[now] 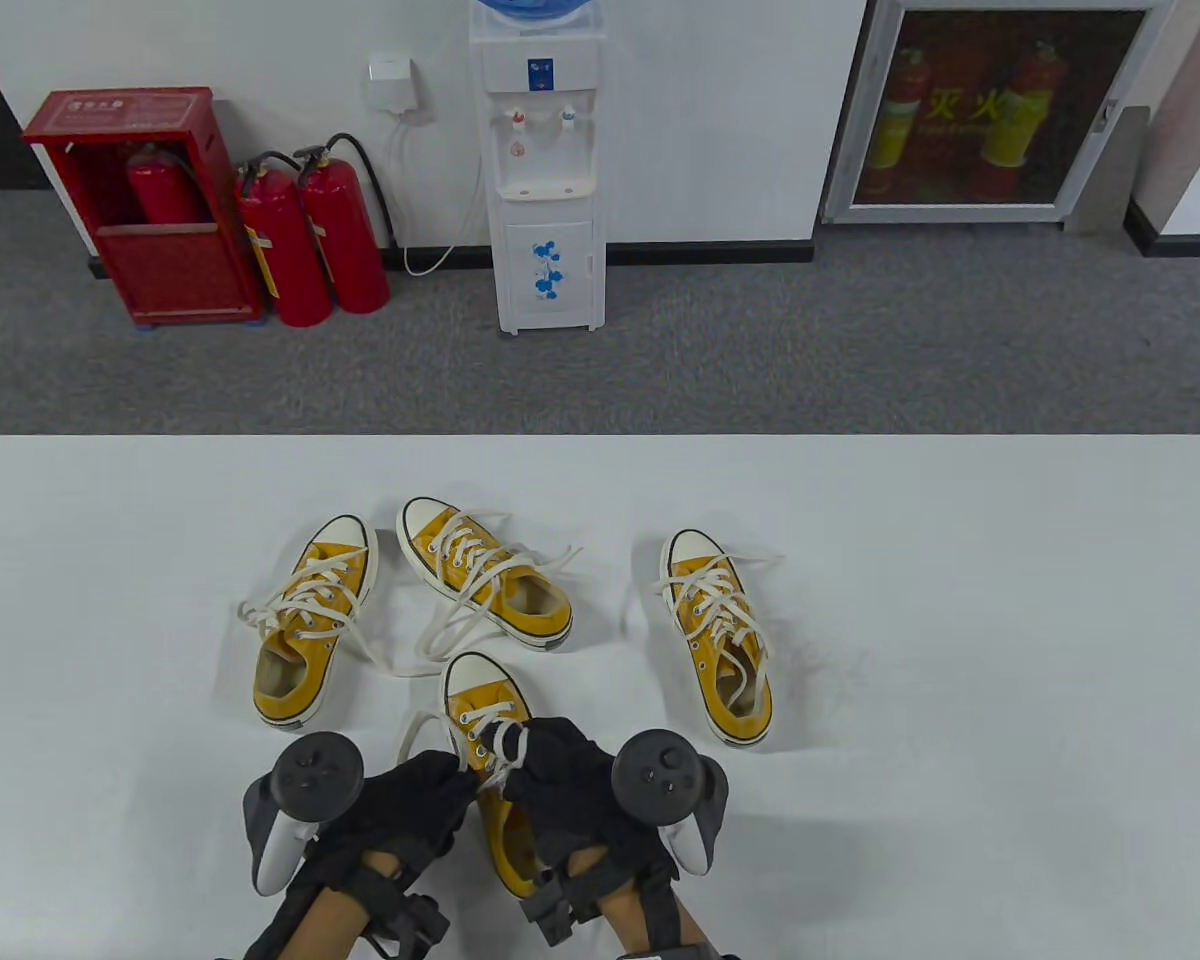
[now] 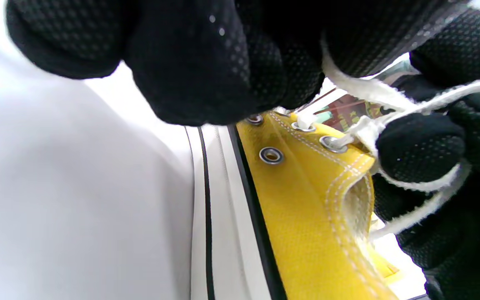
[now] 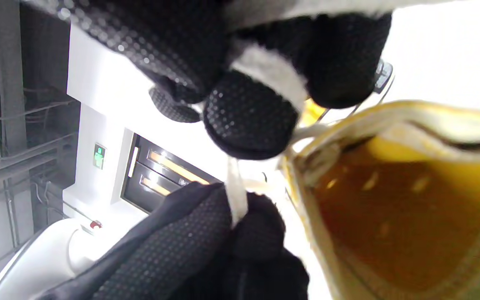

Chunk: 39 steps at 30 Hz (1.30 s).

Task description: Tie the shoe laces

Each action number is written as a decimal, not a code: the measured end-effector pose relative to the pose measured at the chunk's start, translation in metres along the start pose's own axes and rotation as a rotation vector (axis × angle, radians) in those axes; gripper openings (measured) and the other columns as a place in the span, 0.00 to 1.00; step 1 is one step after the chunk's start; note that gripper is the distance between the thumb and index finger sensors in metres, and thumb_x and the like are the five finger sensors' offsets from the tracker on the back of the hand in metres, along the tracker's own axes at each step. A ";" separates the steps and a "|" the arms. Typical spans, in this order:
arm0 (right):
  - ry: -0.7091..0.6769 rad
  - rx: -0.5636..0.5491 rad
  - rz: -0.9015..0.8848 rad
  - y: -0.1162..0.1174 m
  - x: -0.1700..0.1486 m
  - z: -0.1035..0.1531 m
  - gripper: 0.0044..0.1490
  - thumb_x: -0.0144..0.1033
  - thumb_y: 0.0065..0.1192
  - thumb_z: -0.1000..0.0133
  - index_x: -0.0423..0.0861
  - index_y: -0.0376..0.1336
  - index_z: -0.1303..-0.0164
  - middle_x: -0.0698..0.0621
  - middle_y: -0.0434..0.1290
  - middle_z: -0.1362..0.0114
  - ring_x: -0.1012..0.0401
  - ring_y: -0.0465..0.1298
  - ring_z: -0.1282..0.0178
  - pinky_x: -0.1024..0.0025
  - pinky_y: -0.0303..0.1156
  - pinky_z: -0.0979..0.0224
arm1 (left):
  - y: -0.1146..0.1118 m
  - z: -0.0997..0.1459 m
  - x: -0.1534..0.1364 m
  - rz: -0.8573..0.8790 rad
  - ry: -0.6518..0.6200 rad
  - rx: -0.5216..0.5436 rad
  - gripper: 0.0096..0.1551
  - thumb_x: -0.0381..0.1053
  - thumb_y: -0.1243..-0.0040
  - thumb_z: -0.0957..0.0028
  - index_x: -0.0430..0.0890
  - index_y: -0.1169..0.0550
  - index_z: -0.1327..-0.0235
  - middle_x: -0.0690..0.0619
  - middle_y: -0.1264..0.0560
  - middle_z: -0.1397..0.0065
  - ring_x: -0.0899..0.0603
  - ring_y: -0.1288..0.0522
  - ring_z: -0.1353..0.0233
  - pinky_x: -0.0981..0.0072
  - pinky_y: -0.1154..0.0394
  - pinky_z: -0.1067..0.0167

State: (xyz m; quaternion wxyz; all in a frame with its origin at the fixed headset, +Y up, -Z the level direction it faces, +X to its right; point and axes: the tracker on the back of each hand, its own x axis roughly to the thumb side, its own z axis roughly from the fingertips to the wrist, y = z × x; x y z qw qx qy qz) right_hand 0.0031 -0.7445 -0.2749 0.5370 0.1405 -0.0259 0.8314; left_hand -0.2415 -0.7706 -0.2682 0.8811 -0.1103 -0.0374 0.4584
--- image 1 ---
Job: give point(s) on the person's right hand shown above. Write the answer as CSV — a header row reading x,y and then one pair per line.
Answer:
x,y
575,790

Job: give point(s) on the person's left hand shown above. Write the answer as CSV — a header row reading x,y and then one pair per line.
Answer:
x,y
400,810

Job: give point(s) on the person's right fingers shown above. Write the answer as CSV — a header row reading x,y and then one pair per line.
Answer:
x,y
540,755

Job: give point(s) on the person's left fingers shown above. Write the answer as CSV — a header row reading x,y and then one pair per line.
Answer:
x,y
452,782

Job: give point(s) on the yellow canvas sneaker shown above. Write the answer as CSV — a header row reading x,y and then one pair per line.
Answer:
x,y
720,640
305,620
480,575
485,700

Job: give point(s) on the person's right forearm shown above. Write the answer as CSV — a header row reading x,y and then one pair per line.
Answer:
x,y
640,910

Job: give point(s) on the person's left forearm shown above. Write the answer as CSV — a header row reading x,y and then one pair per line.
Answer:
x,y
325,915

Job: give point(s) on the right wrist-mounted black white controller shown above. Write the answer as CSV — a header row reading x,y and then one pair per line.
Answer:
x,y
660,775

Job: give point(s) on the wrist-mounted black white controller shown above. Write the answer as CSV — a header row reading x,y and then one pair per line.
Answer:
x,y
312,772
660,775

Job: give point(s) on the left wrist-mounted black white controller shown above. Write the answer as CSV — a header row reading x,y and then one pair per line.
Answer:
x,y
312,772

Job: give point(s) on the red fire extinguisher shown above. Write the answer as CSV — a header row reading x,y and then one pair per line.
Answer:
x,y
165,190
285,250
345,240

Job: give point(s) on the red fire extinguisher cabinet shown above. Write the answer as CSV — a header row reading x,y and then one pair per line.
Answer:
x,y
175,265

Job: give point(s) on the white water dispenser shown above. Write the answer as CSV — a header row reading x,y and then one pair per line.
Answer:
x,y
548,150

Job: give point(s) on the blue water bottle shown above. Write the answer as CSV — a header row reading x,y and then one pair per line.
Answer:
x,y
535,8

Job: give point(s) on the glass-door fire equipment cabinet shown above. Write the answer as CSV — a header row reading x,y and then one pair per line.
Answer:
x,y
1000,105

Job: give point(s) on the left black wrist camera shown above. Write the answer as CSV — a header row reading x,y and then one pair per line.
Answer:
x,y
415,920

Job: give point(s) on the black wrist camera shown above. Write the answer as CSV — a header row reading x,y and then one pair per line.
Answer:
x,y
550,905
415,920

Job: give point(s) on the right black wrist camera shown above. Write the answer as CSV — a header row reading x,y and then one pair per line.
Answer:
x,y
550,905

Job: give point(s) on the white wall box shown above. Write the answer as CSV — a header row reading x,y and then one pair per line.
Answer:
x,y
392,80

